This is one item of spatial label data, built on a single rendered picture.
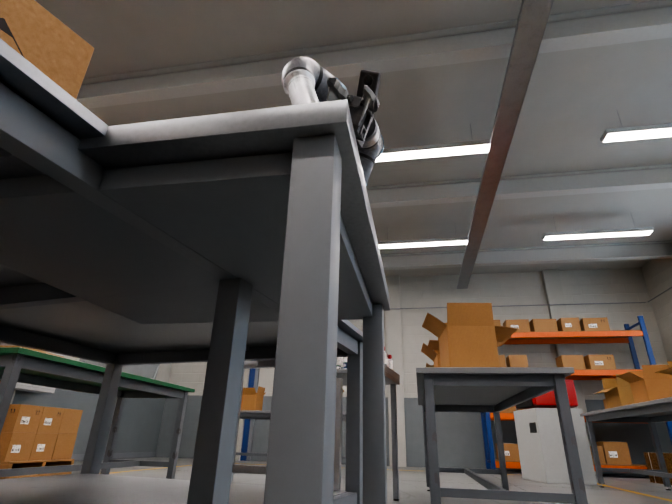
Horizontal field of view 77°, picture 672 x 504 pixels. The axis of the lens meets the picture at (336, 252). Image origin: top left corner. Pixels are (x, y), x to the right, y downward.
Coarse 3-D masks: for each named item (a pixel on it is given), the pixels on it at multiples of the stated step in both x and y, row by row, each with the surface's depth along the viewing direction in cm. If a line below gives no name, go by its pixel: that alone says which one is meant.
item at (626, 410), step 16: (656, 400) 349; (592, 416) 492; (608, 416) 450; (624, 416) 415; (640, 416) 491; (656, 416) 481; (592, 432) 500; (656, 432) 488; (592, 448) 494; (656, 448) 483
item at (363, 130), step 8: (352, 96) 96; (352, 104) 96; (360, 104) 96; (352, 112) 97; (360, 112) 96; (368, 112) 97; (352, 120) 96; (360, 120) 96; (368, 120) 99; (360, 128) 99; (368, 128) 100; (360, 136) 97; (368, 136) 105; (360, 144) 104
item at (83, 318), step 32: (0, 64) 52; (32, 64) 54; (32, 96) 57; (64, 96) 58; (96, 128) 62; (0, 320) 172; (32, 320) 170; (64, 320) 169; (96, 320) 168; (128, 320) 166; (128, 352) 231
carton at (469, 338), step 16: (448, 304) 247; (464, 304) 246; (480, 304) 246; (432, 320) 255; (448, 320) 245; (464, 320) 244; (480, 320) 243; (448, 336) 242; (464, 336) 241; (480, 336) 240; (496, 336) 262; (448, 352) 239; (464, 352) 237; (480, 352) 237; (496, 352) 236
